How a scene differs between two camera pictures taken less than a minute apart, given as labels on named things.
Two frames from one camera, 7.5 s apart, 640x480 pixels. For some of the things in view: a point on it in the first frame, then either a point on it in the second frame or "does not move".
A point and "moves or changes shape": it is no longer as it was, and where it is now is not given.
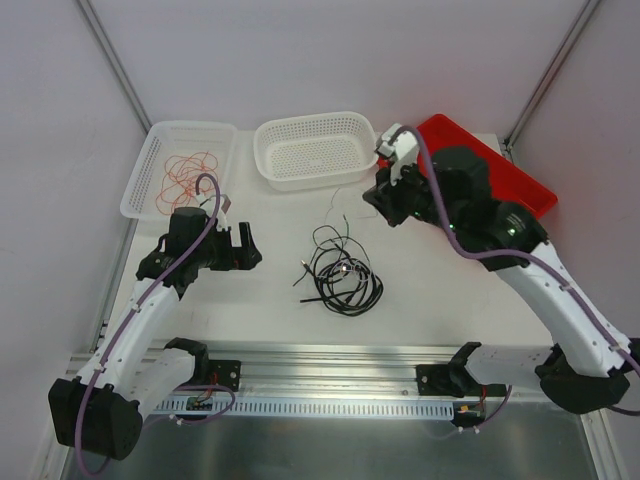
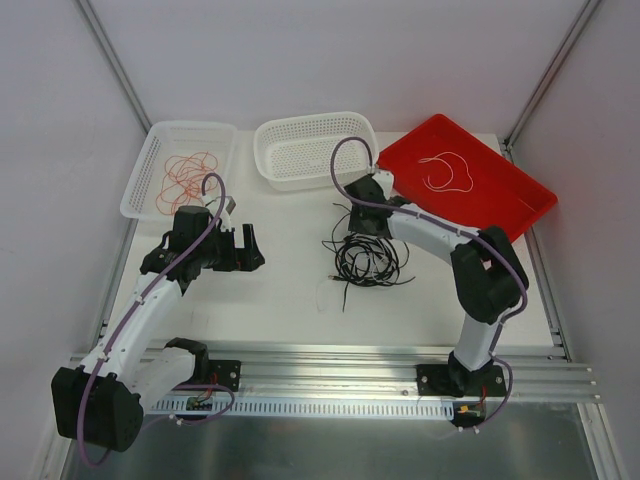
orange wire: (185, 177) does not move
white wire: (332, 205) moves or changes shape
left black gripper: (236, 253) does not move
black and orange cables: (346, 280) → (367, 260)
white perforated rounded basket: (316, 150) does not move
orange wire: (185, 175) does not move
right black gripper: (391, 195) → (365, 220)
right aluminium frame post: (515, 130) does not move
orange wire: (184, 178) does not move
